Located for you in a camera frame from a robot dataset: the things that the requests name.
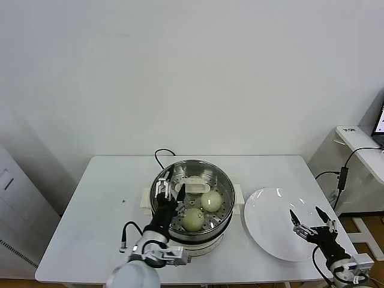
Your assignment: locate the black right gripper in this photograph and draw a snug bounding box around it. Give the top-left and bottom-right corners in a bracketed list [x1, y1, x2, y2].
[289, 206, 352, 265]

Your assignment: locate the black pot power cord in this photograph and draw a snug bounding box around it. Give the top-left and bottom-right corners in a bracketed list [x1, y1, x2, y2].
[154, 148, 178, 170]

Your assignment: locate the black laptop charger cable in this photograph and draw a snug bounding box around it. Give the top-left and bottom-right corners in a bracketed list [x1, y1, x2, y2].
[314, 146, 384, 212]

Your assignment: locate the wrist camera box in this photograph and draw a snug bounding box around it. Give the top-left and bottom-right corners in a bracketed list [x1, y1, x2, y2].
[331, 253, 375, 277]
[158, 245, 190, 266]

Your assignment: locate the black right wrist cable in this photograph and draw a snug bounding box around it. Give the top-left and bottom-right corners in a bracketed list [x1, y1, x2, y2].
[311, 245, 332, 284]

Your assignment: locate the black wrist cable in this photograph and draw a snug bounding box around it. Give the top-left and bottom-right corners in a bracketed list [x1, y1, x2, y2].
[311, 245, 332, 284]
[119, 221, 144, 253]

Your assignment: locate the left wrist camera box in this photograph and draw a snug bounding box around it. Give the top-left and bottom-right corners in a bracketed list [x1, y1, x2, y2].
[158, 245, 190, 266]

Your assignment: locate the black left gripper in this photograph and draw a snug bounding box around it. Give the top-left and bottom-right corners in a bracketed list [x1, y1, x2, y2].
[143, 167, 187, 238]

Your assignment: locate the white cabinet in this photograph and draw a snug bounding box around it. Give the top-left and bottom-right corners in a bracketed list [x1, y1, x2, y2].
[0, 143, 62, 272]

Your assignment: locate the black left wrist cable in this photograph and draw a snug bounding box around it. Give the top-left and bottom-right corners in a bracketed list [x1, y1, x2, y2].
[119, 221, 144, 253]

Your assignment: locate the open laptop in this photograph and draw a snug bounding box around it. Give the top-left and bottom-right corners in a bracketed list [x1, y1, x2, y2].
[371, 103, 384, 149]

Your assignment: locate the white round plate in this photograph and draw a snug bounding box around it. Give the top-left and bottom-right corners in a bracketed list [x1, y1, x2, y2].
[243, 187, 325, 262]

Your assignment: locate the stainless steel steamer basket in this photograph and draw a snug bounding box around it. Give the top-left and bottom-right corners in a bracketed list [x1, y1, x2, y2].
[149, 160, 236, 244]

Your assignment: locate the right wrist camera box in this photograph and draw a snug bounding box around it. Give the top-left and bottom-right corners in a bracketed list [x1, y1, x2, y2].
[331, 253, 375, 277]

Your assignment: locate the glass lid with white handle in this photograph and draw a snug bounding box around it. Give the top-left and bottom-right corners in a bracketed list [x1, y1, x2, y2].
[151, 160, 235, 233]

